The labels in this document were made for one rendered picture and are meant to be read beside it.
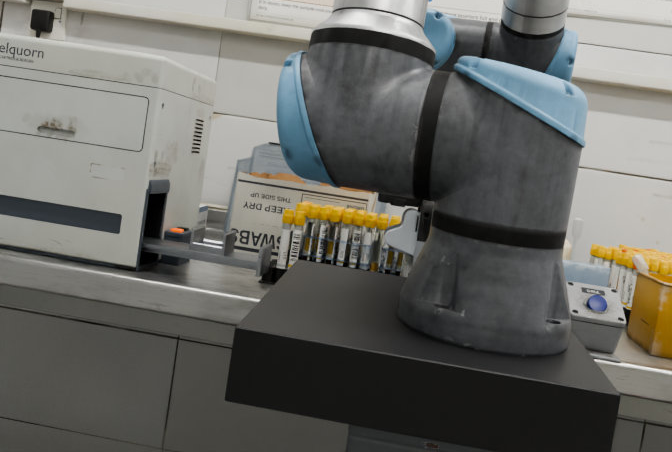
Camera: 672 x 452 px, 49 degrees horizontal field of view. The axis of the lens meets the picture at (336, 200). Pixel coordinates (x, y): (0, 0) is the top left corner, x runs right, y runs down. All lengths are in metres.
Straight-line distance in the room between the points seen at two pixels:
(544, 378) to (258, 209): 0.81
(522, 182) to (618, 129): 1.08
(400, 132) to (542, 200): 0.13
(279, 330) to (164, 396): 1.22
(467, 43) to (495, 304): 0.41
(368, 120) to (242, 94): 1.06
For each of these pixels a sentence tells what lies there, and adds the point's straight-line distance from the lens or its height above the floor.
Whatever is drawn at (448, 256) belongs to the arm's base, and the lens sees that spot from 0.62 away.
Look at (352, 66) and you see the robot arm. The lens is 0.63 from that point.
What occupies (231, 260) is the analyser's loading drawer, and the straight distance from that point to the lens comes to 1.02.
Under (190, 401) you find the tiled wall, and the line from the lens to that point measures 1.77.
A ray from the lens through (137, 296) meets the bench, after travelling 1.01.
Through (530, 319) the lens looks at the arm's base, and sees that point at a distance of 0.61.
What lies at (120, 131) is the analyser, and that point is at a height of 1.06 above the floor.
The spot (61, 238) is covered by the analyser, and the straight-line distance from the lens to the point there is 1.09.
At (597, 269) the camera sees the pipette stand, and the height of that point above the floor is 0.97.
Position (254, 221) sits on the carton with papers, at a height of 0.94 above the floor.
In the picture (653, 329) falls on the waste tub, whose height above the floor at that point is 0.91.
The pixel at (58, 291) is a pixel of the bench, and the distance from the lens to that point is 1.06.
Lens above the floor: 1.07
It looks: 3 degrees down
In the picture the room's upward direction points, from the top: 9 degrees clockwise
